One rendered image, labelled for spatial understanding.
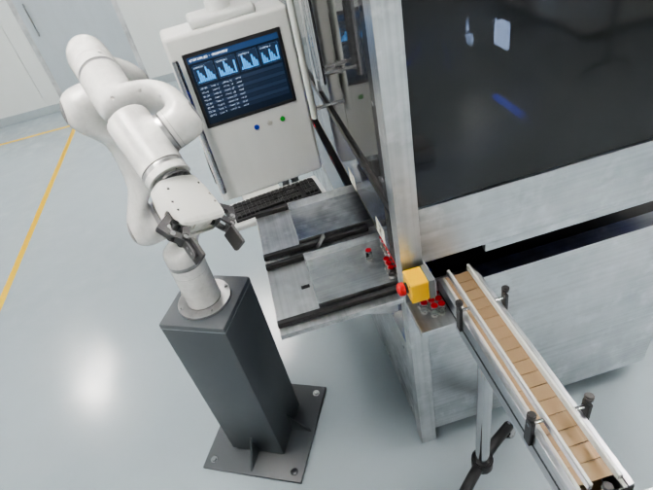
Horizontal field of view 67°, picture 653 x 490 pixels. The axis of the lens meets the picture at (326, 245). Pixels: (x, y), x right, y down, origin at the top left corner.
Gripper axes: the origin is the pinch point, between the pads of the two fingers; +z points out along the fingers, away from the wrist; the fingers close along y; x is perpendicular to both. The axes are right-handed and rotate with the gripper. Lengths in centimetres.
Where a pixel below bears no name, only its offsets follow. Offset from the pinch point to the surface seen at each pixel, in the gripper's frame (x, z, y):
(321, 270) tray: -46, 0, -72
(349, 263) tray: -39, 4, -78
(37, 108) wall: -410, -442, -247
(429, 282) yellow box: -9, 26, -64
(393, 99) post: 23, -11, -47
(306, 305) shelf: -48, 8, -58
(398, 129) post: 18, -6, -51
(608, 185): 32, 35, -107
